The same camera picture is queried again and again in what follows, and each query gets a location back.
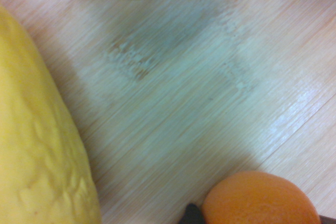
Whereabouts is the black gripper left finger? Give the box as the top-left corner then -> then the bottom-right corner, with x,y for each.
180,202 -> 207,224

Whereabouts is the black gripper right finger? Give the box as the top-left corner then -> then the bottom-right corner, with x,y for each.
318,215 -> 336,224

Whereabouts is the wooden serving tray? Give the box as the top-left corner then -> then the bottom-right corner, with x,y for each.
0,0 -> 336,224

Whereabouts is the orange tangerine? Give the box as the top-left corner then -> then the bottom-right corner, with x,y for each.
201,170 -> 322,224

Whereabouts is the yellow lemon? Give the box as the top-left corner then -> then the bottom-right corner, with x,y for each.
0,5 -> 102,224

